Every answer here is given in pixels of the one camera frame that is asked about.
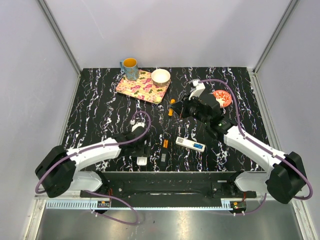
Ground red patterned small dish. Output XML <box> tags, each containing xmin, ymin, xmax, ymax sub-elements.
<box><xmin>212</xmin><ymin>90</ymin><xmax>233</xmax><ymax>108</ymax></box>

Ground blue battery pair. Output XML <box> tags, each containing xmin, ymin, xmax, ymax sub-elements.
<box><xmin>193</xmin><ymin>143</ymin><xmax>204</xmax><ymax>151</ymax></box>

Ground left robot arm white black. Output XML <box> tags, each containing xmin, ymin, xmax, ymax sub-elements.
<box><xmin>35</xmin><ymin>127</ymin><xmax>149</xmax><ymax>198</ymax></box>

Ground white remote blue batteries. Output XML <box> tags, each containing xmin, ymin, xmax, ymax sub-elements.
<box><xmin>175</xmin><ymin>137</ymin><xmax>206</xmax><ymax>153</ymax></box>

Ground black remote orange batteries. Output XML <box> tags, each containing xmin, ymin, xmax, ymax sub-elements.
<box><xmin>158</xmin><ymin>139</ymin><xmax>169</xmax><ymax>168</ymax></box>

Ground pink floral tray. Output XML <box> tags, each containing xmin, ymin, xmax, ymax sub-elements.
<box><xmin>116</xmin><ymin>70</ymin><xmax>171</xmax><ymax>104</ymax></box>

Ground white remote dark batteries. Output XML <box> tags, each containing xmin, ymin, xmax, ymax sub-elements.
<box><xmin>136</xmin><ymin>156</ymin><xmax>148</xmax><ymax>166</ymax></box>

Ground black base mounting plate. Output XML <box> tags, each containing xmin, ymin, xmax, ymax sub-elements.
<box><xmin>95</xmin><ymin>171</ymin><xmax>257</xmax><ymax>209</ymax></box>

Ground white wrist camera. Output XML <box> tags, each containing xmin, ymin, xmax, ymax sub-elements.
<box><xmin>130</xmin><ymin>119</ymin><xmax>146</xmax><ymax>132</ymax></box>
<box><xmin>188</xmin><ymin>79</ymin><xmax>206</xmax><ymax>100</ymax></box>

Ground blue floral mug orange inside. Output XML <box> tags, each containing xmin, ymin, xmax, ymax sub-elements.
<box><xmin>119</xmin><ymin>58</ymin><xmax>139</xmax><ymax>81</ymax></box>

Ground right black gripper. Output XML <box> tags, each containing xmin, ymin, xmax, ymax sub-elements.
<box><xmin>170</xmin><ymin>92</ymin><xmax>210</xmax><ymax>126</ymax></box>

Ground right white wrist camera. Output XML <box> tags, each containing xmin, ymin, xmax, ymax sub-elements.
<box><xmin>188</xmin><ymin>79</ymin><xmax>206</xmax><ymax>100</ymax></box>

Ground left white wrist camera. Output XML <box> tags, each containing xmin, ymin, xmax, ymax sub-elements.
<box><xmin>130</xmin><ymin>119</ymin><xmax>146</xmax><ymax>132</ymax></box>

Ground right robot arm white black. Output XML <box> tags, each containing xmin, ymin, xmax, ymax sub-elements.
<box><xmin>170</xmin><ymin>95</ymin><xmax>307</xmax><ymax>204</ymax></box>

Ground white ceramic bowl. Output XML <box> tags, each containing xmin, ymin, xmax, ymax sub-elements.
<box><xmin>151</xmin><ymin>68</ymin><xmax>171</xmax><ymax>87</ymax></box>

